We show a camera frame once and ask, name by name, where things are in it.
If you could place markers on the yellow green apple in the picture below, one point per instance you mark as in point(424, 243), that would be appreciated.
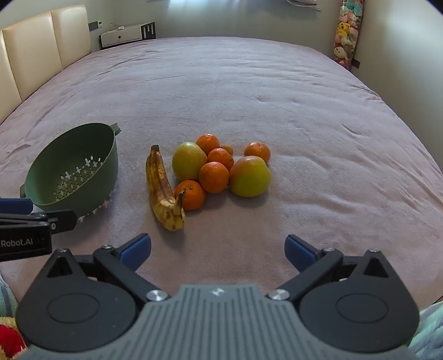
point(188, 161)

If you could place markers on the spotted yellow banana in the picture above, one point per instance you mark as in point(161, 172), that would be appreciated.
point(157, 183)

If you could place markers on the white bedside cabinet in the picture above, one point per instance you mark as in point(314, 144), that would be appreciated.
point(121, 36)

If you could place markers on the hanging plush toy organizer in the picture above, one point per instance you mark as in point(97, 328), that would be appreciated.
point(348, 31)

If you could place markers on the wall shelf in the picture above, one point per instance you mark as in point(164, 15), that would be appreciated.
point(303, 2)

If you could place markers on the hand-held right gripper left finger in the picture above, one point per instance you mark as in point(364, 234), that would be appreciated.
point(135, 251)

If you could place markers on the yellow apple with red blush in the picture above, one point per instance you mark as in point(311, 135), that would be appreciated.
point(250, 177)

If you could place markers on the teal striped cloth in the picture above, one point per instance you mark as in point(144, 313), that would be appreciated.
point(429, 332)

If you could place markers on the green plastic colander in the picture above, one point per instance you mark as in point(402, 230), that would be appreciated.
point(86, 149)

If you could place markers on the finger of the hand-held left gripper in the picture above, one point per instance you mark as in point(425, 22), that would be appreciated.
point(62, 221)
point(20, 242)

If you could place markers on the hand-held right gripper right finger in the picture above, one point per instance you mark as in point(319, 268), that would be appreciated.
point(298, 252)

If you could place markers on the cream padded headboard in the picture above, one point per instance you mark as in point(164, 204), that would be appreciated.
point(38, 45)

